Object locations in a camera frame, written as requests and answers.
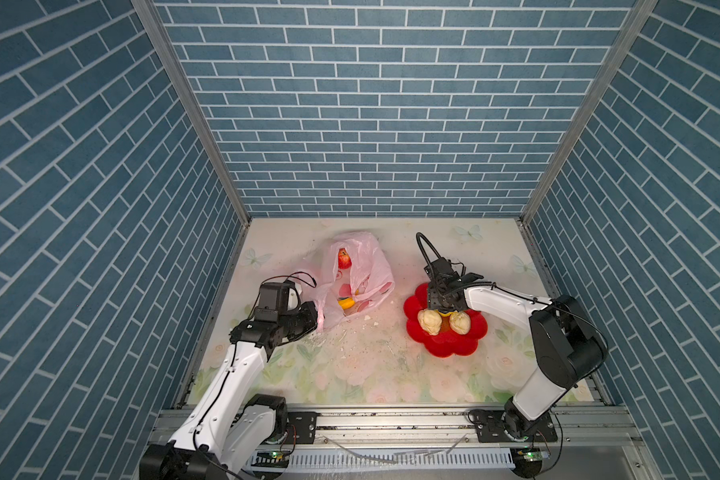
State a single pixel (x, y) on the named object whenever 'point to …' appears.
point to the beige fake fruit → (430, 320)
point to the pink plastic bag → (359, 278)
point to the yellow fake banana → (347, 303)
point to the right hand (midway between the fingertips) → (438, 296)
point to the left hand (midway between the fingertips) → (326, 314)
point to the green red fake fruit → (344, 259)
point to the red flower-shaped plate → (445, 343)
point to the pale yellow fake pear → (460, 322)
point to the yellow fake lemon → (445, 314)
